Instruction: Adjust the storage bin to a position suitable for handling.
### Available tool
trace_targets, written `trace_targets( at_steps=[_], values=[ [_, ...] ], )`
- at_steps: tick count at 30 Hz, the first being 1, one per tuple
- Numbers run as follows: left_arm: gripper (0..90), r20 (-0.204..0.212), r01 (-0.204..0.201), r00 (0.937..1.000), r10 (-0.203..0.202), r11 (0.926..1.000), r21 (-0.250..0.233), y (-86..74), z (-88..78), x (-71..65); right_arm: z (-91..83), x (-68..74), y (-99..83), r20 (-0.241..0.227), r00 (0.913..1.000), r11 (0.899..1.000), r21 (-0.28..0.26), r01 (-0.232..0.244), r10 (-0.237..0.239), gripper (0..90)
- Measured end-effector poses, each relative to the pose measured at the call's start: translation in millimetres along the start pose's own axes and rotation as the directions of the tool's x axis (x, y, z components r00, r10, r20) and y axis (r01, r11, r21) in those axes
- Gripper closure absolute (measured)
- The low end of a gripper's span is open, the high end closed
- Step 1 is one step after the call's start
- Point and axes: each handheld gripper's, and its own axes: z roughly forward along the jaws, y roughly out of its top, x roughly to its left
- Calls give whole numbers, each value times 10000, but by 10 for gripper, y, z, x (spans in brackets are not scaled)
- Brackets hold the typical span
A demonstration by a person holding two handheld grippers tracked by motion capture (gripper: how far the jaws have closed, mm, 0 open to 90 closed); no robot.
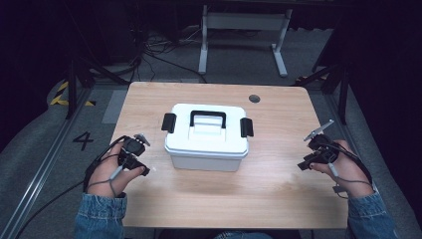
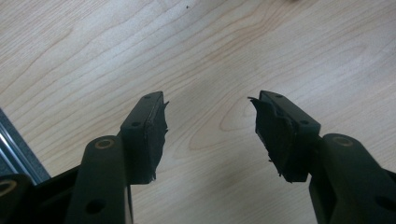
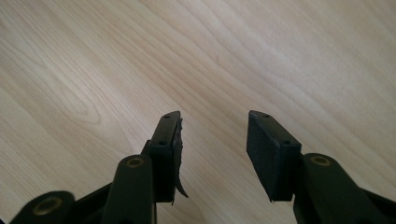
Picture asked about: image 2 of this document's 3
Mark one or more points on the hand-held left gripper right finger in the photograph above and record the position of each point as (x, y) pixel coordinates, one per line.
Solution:
(295, 137)

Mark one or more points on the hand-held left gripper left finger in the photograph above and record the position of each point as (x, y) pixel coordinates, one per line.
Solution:
(141, 140)

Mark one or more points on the grey metal table edge rail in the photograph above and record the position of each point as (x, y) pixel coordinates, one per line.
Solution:
(14, 149)

